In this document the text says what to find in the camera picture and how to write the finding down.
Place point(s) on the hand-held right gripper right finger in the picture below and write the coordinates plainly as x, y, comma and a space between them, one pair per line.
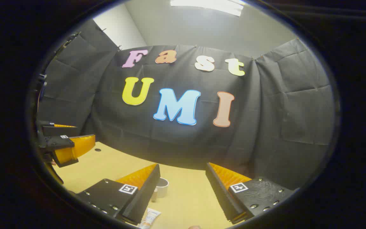
221, 194

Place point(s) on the white toothpaste tube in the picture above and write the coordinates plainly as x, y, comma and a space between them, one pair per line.
149, 219

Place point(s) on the white cup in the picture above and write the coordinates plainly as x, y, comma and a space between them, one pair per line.
163, 190

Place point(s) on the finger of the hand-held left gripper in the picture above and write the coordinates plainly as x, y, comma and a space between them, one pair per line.
60, 130
59, 142

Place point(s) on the wooden desktop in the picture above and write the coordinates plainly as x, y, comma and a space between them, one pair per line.
189, 197

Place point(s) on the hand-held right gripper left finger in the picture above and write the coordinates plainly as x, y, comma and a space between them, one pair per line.
146, 190

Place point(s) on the black backdrop cloth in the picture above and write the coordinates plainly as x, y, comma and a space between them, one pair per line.
265, 127

